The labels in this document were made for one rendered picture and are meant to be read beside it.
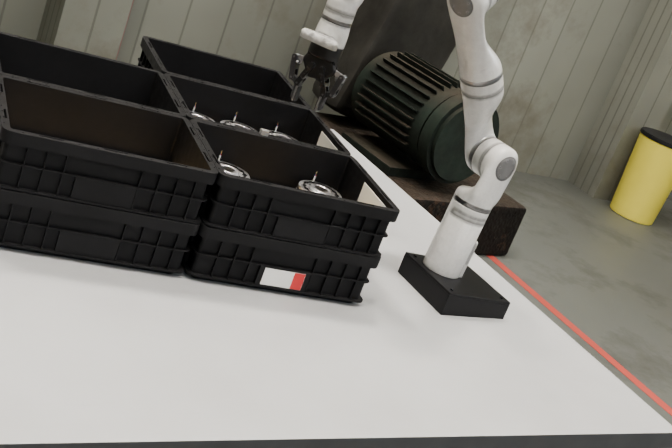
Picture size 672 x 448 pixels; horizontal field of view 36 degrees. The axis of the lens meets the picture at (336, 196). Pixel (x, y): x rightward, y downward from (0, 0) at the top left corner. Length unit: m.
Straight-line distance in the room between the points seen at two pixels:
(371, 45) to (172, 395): 3.56
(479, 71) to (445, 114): 2.31
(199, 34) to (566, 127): 2.72
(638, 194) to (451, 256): 4.53
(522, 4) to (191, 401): 4.92
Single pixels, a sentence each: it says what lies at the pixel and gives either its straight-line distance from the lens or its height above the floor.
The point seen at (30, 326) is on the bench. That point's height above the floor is 0.70.
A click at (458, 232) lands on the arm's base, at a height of 0.86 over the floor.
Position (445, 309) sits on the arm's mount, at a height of 0.71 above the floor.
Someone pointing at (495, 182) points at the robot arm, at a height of 1.00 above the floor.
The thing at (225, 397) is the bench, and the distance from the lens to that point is 1.71.
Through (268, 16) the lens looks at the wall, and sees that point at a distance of 5.47.
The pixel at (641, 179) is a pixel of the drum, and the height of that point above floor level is 0.27.
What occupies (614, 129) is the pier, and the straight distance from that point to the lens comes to 6.99.
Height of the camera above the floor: 1.58
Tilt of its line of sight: 18 degrees down
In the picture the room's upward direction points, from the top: 21 degrees clockwise
